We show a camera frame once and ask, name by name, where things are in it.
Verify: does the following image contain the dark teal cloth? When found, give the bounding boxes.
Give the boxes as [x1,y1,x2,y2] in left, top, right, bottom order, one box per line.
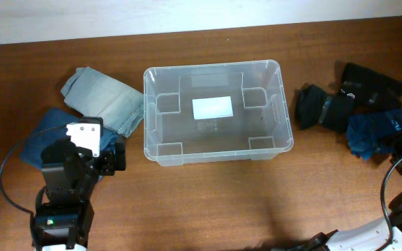
[346,108,402,160]

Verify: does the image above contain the black taped cloth bundle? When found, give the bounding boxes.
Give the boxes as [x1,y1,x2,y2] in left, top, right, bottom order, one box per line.
[295,84,355,134]

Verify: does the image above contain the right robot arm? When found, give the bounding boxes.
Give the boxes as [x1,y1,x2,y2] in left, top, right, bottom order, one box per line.
[291,138,402,251]

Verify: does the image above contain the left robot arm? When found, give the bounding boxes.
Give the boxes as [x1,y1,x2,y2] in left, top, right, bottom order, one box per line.
[30,136,126,250]

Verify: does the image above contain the clear plastic storage container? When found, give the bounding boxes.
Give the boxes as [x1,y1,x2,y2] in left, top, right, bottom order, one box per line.
[143,59,294,166]

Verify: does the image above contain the dark blue folded jeans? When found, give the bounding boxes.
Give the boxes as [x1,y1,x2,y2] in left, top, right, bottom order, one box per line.
[19,108,118,169]

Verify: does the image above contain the light blue folded jeans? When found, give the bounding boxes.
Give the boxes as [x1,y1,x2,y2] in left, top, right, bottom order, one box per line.
[61,67,144,137]

